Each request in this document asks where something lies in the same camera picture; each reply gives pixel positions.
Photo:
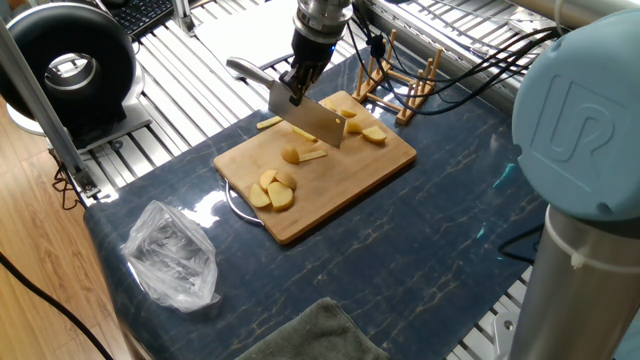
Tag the wooden peg rack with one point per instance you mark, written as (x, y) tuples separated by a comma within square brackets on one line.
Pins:
[(406, 114)]

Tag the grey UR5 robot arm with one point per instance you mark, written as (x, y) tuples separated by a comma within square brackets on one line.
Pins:
[(575, 125)]

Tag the steel cleaver knife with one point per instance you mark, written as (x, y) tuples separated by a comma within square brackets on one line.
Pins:
[(310, 117)]

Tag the thin potato slice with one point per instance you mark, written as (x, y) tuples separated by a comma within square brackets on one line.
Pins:
[(304, 134), (312, 155)]

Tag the white paper pad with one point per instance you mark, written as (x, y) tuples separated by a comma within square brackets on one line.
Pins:
[(240, 35)]

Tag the perforated aluminium plate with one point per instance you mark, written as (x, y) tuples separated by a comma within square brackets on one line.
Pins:
[(505, 332)]

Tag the short aluminium post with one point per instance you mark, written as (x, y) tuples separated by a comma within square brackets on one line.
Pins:
[(182, 15)]

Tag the slanted aluminium post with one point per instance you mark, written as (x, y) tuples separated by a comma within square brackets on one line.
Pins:
[(40, 105)]

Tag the black keyboard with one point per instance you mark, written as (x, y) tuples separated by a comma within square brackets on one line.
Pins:
[(142, 15)]

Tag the grey-green towel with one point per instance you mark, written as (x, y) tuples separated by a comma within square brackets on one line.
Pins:
[(320, 335)]

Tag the clear plastic bag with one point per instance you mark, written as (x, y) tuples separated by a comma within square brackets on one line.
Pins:
[(170, 255)]

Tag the wooden cutting board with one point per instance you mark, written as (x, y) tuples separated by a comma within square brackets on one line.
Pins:
[(340, 185)]

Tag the dark blue marbled mat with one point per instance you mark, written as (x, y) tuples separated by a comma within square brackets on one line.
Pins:
[(425, 225)]

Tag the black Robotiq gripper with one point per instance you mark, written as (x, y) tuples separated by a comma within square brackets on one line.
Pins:
[(312, 52)]

